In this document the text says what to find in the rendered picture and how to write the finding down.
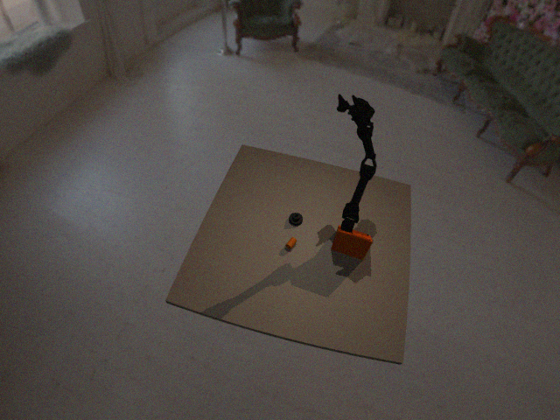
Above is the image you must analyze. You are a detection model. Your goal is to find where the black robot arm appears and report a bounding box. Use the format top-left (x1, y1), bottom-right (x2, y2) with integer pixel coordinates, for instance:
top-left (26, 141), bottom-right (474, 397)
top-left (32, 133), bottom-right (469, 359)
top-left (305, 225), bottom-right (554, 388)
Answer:
top-left (340, 107), bottom-right (377, 233)

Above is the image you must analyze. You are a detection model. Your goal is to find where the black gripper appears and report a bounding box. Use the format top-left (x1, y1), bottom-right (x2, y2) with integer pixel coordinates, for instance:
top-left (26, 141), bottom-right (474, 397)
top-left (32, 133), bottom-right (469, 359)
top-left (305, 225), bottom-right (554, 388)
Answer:
top-left (337, 94), bottom-right (371, 123)

